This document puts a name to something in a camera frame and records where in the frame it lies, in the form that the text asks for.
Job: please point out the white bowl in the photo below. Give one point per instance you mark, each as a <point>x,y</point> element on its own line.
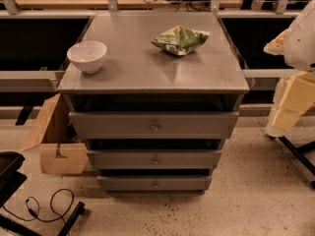
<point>87,56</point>

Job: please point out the green chip bag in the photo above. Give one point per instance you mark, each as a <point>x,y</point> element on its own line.
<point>180,40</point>

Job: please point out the grey middle drawer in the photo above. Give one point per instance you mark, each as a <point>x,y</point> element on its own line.
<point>154,159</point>

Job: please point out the grey top drawer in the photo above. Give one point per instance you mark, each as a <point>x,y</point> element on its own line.
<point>153,125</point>

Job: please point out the grey drawer cabinet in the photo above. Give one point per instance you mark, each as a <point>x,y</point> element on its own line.
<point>138,77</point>

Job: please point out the grey bottom drawer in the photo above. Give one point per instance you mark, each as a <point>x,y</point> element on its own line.
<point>167,183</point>

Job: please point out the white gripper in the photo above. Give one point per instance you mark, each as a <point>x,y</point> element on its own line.
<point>301,46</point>

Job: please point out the cardboard box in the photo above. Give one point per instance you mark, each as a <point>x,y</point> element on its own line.
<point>50,133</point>

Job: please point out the grey drawer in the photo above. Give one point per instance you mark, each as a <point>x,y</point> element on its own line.
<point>153,125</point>
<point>154,159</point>
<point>167,183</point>

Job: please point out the black chair base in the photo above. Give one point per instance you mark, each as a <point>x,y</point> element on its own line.
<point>10,181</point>

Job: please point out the black stand leg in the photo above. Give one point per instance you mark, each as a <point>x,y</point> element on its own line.
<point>299,152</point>

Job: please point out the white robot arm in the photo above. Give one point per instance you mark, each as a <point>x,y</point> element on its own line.
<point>297,43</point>

